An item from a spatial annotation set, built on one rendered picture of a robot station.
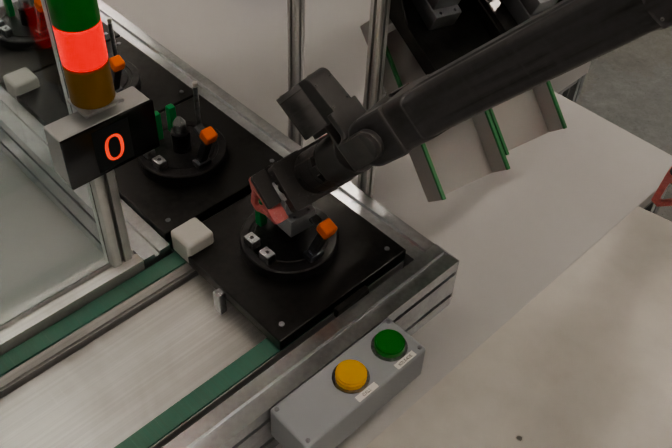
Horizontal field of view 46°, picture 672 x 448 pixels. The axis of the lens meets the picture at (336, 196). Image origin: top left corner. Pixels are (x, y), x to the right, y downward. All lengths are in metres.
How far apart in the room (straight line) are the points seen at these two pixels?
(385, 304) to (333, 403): 0.17
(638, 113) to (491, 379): 2.17
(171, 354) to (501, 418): 0.45
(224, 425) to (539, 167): 0.78
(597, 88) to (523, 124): 1.97
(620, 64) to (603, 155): 1.92
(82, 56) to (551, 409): 0.76
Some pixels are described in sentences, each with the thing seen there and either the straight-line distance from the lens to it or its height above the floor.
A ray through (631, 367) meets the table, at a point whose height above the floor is 0.86.
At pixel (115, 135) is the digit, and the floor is 1.22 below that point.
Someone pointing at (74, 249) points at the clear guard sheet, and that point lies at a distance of 1.12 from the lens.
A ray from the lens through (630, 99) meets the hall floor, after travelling 3.29.
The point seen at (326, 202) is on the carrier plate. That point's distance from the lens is 1.21.
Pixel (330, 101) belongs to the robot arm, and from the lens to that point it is 0.89.
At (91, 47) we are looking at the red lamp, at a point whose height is 1.34.
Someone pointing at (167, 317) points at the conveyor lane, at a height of 0.92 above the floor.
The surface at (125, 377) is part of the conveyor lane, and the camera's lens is 1.10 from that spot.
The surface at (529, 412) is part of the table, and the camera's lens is 1.16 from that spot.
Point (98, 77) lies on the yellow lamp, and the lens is 0.91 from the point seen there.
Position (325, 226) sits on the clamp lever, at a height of 1.07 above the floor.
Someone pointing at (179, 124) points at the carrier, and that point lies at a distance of 1.25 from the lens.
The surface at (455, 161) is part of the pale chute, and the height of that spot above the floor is 1.02.
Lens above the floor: 1.82
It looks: 44 degrees down
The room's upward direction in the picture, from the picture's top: 3 degrees clockwise
